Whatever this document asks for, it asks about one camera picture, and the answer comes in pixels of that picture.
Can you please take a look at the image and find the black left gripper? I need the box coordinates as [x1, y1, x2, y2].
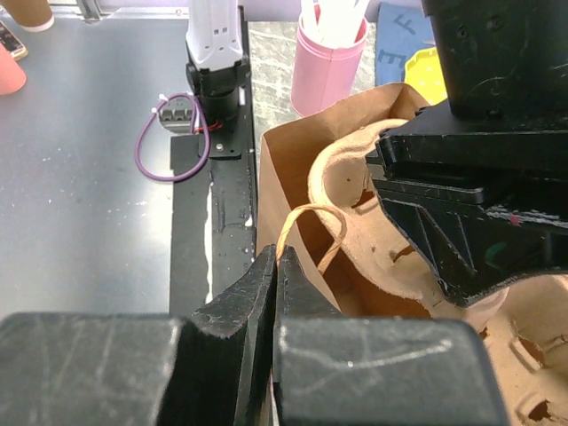
[375, 1, 567, 307]

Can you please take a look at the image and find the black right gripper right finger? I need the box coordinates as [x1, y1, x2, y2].
[272, 246, 342, 425]

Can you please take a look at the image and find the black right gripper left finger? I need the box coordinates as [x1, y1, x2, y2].
[191, 245, 277, 425]

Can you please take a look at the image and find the brown paper bag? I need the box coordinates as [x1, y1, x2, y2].
[256, 83, 440, 318]

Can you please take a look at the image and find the brown pulp cup carrier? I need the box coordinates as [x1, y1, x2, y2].
[307, 117, 568, 426]

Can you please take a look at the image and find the green dotted plate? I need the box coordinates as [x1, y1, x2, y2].
[404, 47, 447, 105]

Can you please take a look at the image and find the pink straw cup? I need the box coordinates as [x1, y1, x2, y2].
[290, 17, 369, 116]

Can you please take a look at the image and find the blue alphabet placemat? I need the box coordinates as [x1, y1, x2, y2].
[375, 3, 435, 86]

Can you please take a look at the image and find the pink object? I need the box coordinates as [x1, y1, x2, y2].
[0, 45, 27, 96]

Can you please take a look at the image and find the smartphone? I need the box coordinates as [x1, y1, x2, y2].
[0, 22, 28, 61]

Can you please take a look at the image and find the brown paper cup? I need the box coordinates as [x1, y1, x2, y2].
[2, 0, 54, 32]

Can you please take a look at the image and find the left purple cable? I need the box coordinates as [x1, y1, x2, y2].
[134, 91, 211, 183]

